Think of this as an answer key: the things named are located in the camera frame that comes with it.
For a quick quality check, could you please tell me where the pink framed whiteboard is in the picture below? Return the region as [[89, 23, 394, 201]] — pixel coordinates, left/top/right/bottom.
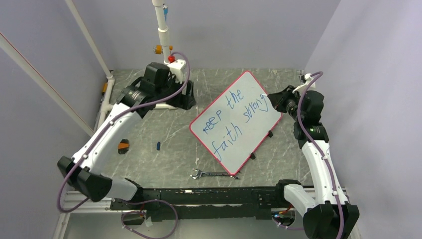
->
[[189, 71, 282, 175]]

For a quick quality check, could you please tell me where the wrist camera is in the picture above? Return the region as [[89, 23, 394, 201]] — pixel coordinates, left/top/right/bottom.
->
[[168, 55, 188, 84], [293, 73, 318, 94]]

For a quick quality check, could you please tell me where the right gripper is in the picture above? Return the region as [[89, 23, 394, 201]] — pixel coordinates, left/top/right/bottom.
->
[[268, 85, 305, 121]]

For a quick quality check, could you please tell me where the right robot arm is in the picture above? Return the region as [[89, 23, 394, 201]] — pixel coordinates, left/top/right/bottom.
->
[[267, 86, 360, 239]]

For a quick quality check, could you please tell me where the white PVC pipe frame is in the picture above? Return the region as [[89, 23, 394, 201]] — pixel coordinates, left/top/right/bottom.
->
[[0, 0, 180, 136]]

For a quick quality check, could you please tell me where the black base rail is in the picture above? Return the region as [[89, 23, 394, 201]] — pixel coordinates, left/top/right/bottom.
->
[[110, 186, 290, 222]]

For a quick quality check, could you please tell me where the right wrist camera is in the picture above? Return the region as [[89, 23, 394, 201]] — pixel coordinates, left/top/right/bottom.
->
[[293, 73, 318, 94]]

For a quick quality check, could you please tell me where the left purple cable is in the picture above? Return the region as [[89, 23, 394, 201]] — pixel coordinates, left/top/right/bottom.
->
[[56, 51, 191, 239]]

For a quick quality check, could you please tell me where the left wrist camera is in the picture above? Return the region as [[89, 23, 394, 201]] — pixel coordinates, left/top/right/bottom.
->
[[168, 55, 188, 84]]

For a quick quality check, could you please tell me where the silver open end wrench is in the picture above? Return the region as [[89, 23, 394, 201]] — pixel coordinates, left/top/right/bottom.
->
[[190, 168, 239, 180]]

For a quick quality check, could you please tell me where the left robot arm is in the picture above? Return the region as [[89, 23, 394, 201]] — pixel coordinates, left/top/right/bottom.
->
[[57, 59, 196, 209]]

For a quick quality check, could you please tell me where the orange black hex key set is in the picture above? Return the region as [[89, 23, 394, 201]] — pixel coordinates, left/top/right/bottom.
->
[[117, 139, 130, 154]]

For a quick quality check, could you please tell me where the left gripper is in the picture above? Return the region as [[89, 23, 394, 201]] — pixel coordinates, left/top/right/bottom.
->
[[155, 75, 196, 111]]

